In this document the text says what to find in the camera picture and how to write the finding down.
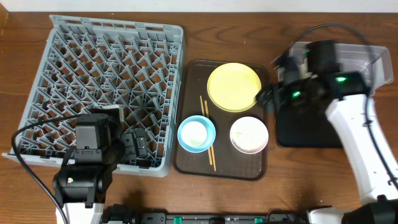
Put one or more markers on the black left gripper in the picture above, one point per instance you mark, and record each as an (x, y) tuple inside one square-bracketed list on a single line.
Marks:
[(137, 144)]

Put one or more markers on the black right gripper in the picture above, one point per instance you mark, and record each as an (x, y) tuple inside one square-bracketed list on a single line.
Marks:
[(271, 96)]

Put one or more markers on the yellow round plate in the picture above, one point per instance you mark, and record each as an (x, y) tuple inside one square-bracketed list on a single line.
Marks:
[(233, 87)]

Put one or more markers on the pink white bowl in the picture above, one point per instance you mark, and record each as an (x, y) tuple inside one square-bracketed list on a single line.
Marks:
[(249, 135)]

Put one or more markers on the light blue bowl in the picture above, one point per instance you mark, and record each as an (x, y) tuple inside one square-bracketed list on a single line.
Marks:
[(205, 145)]

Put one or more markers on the white cup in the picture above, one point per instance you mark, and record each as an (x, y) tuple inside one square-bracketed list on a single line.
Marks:
[(194, 134)]

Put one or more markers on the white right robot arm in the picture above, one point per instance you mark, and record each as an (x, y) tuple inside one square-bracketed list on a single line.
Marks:
[(353, 116)]

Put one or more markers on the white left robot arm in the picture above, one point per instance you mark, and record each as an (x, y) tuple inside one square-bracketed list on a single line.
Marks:
[(86, 171)]

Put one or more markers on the black waste tray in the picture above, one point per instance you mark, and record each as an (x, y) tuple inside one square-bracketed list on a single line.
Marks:
[(301, 122)]

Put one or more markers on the dark brown serving tray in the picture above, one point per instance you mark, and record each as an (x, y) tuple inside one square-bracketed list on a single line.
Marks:
[(230, 163)]

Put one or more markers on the grey plastic dish rack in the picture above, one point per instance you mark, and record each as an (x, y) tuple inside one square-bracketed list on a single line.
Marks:
[(91, 63)]

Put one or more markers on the clear plastic bin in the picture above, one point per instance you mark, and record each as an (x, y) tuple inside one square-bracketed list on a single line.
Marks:
[(352, 57)]

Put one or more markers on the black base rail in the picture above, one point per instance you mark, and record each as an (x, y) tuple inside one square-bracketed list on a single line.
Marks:
[(202, 217)]

